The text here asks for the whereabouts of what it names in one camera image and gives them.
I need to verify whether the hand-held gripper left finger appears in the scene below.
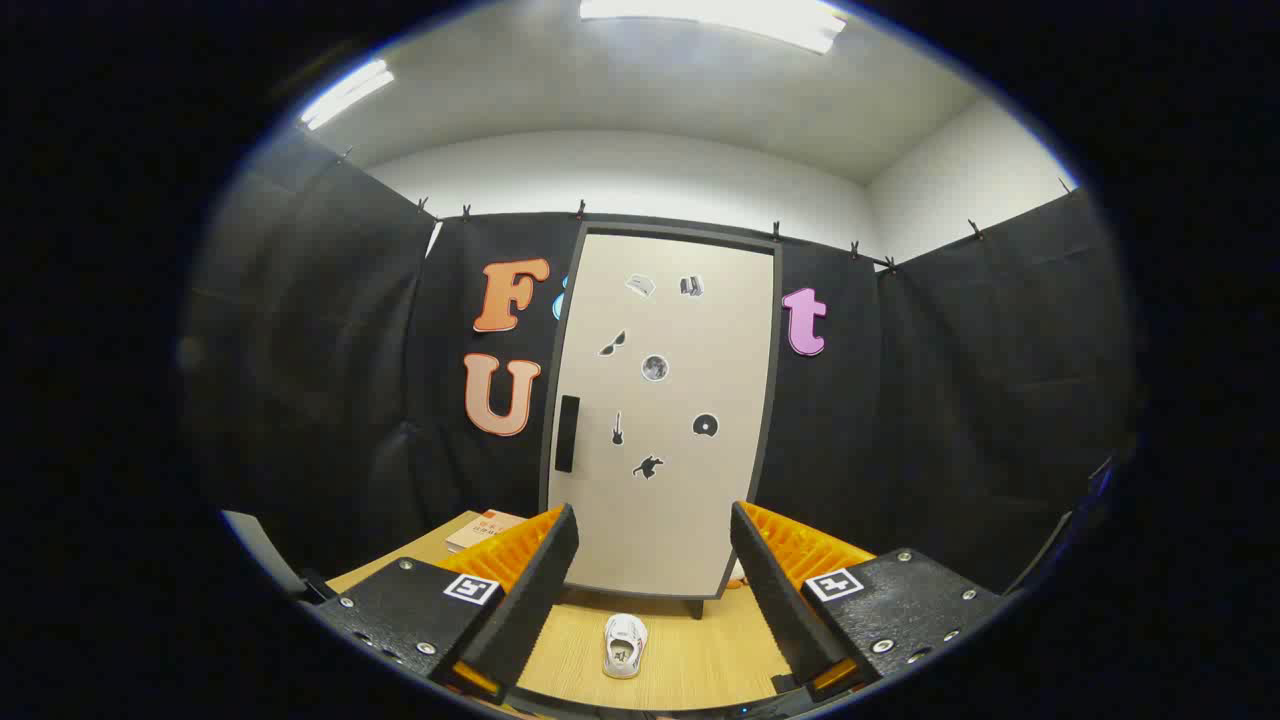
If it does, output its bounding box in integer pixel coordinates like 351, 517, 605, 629
298, 503, 581, 701

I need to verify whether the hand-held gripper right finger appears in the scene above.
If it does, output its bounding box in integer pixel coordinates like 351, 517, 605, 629
729, 500, 1006, 701

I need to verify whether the white canvas shoe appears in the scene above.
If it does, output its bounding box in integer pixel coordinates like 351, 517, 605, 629
603, 614, 649, 680

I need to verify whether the black door handle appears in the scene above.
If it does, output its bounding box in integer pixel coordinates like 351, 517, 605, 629
555, 396, 581, 473

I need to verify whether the dark grey shoe cabinet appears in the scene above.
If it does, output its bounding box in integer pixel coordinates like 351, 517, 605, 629
540, 222, 784, 621

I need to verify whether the beige book red print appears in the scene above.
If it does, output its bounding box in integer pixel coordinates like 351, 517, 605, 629
445, 510, 528, 554

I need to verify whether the black backdrop cloth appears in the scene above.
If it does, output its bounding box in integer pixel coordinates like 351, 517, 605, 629
185, 130, 1136, 601

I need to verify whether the narrow ceiling light panel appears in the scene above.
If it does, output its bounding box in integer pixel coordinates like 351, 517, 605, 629
300, 60, 395, 131

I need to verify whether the wide ceiling light panel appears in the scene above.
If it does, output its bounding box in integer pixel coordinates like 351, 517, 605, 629
578, 0, 849, 55

